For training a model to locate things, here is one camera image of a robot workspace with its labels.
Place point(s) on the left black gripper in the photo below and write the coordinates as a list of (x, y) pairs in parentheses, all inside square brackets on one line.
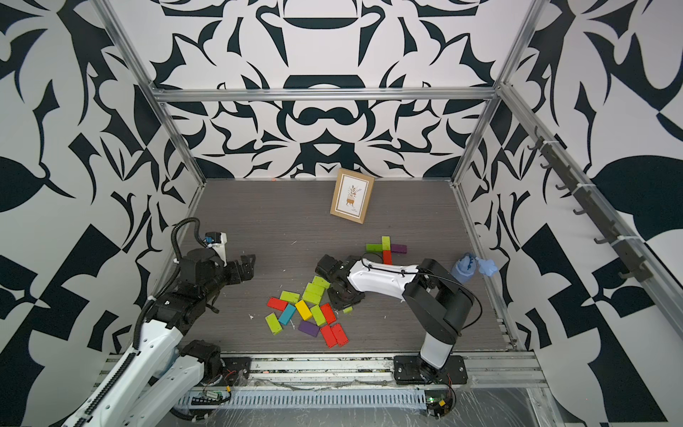
[(247, 267)]

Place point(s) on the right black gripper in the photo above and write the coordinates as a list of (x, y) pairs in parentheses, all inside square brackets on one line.
[(330, 289)]

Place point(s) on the lime block top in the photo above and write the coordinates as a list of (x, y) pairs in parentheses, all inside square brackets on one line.
[(319, 281)]

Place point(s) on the purple block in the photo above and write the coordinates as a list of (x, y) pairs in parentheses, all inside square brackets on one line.
[(309, 328), (399, 249)]

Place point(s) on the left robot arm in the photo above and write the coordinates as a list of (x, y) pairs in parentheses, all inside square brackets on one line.
[(154, 373)]

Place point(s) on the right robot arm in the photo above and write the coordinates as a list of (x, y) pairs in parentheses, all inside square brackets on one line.
[(441, 304)]

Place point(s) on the yellow block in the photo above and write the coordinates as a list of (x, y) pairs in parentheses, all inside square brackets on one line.
[(303, 310)]

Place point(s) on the teal block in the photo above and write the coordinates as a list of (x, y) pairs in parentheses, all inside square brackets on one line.
[(287, 314)]

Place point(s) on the left circuit board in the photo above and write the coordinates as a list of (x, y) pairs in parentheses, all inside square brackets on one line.
[(211, 398)]

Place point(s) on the circuit board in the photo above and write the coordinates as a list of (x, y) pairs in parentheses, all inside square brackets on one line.
[(438, 407), (211, 398)]

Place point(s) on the blue cloth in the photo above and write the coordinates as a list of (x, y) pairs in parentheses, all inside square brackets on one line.
[(466, 267)]

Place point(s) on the right circuit board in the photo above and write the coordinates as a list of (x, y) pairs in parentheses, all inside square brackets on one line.
[(438, 407)]

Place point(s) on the wooden picture frame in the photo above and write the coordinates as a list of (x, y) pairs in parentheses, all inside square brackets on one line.
[(351, 197)]

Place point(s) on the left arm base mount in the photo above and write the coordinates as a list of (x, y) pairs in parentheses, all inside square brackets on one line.
[(234, 371)]

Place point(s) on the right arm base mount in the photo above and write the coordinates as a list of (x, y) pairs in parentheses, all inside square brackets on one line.
[(412, 370)]

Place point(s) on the white cable duct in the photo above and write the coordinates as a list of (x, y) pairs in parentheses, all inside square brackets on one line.
[(317, 399)]

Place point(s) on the black wall hook rail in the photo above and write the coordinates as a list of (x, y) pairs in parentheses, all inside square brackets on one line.
[(614, 232)]

